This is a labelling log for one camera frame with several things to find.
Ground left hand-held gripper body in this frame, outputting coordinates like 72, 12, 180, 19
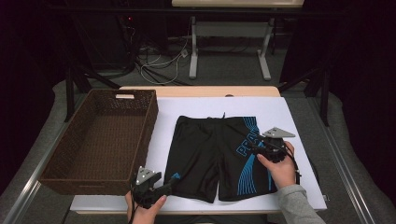
130, 166, 166, 209

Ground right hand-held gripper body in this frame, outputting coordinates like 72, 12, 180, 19
260, 126, 296, 164

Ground black swim shorts blue print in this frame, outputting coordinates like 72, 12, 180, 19
163, 115, 278, 203

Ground brown wicker basket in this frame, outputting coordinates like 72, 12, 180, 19
38, 89, 160, 197

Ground person's left hand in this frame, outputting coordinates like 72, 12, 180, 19
125, 190, 167, 224

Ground person's right hand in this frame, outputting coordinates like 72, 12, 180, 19
256, 141, 297, 190

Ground black metal stand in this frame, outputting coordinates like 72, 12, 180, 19
277, 66, 331, 127
64, 62, 120, 123

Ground white table mat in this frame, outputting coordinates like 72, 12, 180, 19
69, 96, 328, 213

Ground wooden table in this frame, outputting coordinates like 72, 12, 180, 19
75, 85, 328, 216

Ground white-legged desk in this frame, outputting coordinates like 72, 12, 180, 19
171, 0, 305, 81

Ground left hand-held gripper black cable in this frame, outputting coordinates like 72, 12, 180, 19
127, 186, 139, 224

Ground hand-held gripper black cable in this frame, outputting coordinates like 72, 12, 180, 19
279, 143, 303, 186
127, 186, 139, 224

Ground right hand-held gripper black cable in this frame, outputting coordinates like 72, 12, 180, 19
279, 143, 303, 186

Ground aluminium floor rail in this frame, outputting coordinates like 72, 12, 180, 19
311, 99, 379, 224
0, 122, 68, 224

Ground white floor cable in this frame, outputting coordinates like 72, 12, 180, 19
139, 38, 190, 86

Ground black floor cables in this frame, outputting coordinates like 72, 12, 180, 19
118, 15, 191, 87

